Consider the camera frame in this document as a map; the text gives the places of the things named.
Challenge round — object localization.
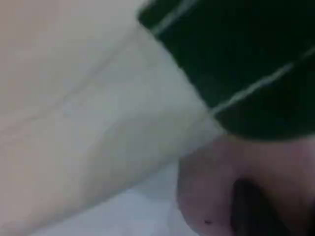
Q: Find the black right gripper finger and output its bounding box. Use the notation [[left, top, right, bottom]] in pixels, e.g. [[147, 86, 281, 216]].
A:
[[229, 177, 294, 236]]

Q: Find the white tote bag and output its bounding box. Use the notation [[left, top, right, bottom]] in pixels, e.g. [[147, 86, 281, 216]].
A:
[[0, 0, 315, 236]]

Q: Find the pink toy peach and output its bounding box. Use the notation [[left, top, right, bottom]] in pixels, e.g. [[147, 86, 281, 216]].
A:
[[175, 134, 315, 236]]

